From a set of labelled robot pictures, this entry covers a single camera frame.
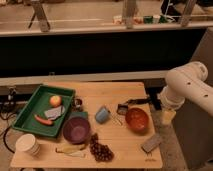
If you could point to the purple bowl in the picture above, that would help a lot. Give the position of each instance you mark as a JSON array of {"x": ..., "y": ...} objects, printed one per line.
[{"x": 76, "y": 130}]

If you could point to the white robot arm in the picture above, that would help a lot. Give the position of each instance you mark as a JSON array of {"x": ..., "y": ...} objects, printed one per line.
[{"x": 186, "y": 82}]

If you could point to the orange bowl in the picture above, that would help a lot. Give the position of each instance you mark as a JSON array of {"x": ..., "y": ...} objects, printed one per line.
[{"x": 137, "y": 120}]

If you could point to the small black box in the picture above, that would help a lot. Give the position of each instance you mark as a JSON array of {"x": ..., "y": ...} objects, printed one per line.
[{"x": 122, "y": 109}]

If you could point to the blue cup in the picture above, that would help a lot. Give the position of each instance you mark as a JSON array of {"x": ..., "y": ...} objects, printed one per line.
[{"x": 102, "y": 115}]

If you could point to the small dark metal cup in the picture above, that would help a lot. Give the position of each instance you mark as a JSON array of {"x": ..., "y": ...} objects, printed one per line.
[{"x": 78, "y": 104}]

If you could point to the green sponge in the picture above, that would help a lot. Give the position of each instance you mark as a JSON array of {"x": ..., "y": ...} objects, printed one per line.
[{"x": 79, "y": 114}]

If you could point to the red yellow apple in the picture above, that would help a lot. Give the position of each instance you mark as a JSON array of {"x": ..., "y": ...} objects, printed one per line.
[{"x": 55, "y": 100}]

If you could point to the grey cloth in tray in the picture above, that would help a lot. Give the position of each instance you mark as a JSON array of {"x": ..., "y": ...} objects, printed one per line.
[{"x": 54, "y": 113}]

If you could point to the bunch of dark grapes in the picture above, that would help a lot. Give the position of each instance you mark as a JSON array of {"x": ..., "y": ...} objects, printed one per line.
[{"x": 101, "y": 153}]

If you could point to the green plastic tray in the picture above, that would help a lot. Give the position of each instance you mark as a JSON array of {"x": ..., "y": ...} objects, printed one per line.
[{"x": 38, "y": 104}]

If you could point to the orange carrot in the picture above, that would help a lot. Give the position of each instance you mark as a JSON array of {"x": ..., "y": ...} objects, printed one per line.
[{"x": 43, "y": 121}]

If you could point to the yellow banana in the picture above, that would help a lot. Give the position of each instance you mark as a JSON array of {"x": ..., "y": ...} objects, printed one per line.
[{"x": 71, "y": 150}]

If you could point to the green can on shelf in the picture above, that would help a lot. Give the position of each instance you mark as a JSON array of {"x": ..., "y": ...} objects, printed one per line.
[{"x": 148, "y": 19}]

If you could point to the white cup on shelf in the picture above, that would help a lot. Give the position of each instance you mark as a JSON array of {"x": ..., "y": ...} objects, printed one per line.
[{"x": 156, "y": 19}]

